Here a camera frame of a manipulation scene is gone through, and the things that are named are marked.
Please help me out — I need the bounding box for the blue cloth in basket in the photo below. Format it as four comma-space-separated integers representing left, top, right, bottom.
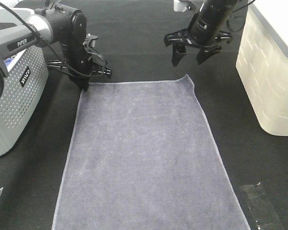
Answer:
5, 55, 17, 71

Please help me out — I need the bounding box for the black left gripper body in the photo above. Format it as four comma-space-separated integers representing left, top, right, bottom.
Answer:
48, 41, 112, 79

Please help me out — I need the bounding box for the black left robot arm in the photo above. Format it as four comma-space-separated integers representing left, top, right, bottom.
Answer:
0, 0, 112, 97

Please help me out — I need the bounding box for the clear tape strip right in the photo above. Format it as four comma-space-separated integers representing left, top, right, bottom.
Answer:
239, 182, 285, 230

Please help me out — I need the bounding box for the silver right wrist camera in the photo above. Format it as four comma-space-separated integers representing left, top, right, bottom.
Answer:
173, 0, 196, 12

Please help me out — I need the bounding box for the grey microfibre towel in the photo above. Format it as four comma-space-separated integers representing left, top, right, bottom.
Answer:
52, 75, 249, 230

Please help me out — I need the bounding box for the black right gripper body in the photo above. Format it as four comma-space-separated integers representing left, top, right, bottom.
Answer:
164, 14, 232, 49

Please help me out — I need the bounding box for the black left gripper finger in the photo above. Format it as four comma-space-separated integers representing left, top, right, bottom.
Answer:
69, 77, 85, 90
83, 78, 89, 91

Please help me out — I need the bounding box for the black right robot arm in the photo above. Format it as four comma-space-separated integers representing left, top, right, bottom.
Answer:
164, 0, 238, 67

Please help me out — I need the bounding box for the grey perforated laundry basket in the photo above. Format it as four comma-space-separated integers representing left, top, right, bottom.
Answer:
0, 8, 49, 160

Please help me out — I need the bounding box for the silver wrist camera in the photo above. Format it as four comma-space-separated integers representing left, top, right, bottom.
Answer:
83, 33, 98, 52
173, 0, 196, 12

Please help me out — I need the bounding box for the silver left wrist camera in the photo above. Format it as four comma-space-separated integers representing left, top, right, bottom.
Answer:
83, 33, 98, 52

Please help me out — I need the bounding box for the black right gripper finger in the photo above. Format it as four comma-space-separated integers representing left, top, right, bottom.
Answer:
171, 44, 187, 67
196, 45, 222, 65

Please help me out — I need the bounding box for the white plastic storage bin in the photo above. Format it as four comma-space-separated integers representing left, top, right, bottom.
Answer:
236, 0, 288, 136

